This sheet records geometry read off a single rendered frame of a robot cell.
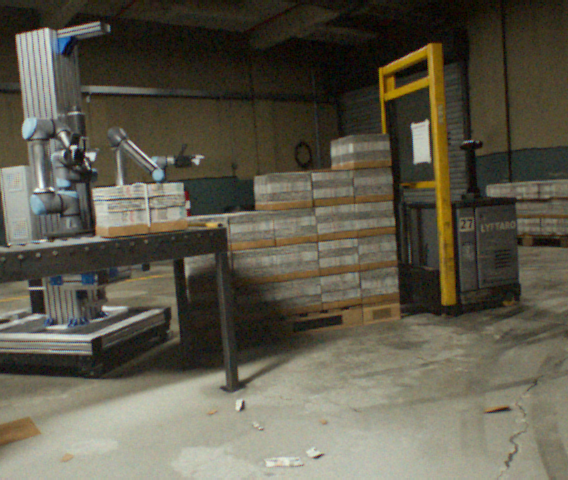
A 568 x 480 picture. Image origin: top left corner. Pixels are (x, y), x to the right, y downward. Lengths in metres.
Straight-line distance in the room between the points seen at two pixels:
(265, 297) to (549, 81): 7.10
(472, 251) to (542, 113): 5.94
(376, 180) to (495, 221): 0.92
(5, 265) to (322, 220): 2.07
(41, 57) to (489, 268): 3.24
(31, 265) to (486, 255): 2.99
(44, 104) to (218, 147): 7.67
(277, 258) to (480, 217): 1.47
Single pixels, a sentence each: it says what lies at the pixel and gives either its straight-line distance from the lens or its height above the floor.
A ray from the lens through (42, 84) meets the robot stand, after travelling 3.81.
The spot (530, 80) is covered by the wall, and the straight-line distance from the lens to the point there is 10.03.
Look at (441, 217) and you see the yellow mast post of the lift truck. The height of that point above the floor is 0.70.
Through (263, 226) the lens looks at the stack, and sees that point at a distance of 3.63.
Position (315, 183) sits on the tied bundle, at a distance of 3.74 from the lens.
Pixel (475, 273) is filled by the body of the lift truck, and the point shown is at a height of 0.28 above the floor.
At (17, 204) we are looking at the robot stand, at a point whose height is 1.00.
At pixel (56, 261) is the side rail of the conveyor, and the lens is 2.47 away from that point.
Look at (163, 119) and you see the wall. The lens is 10.79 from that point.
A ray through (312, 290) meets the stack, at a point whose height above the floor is 0.29.
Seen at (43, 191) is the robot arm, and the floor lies 1.05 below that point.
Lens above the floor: 0.95
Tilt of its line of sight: 5 degrees down
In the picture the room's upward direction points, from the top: 4 degrees counter-clockwise
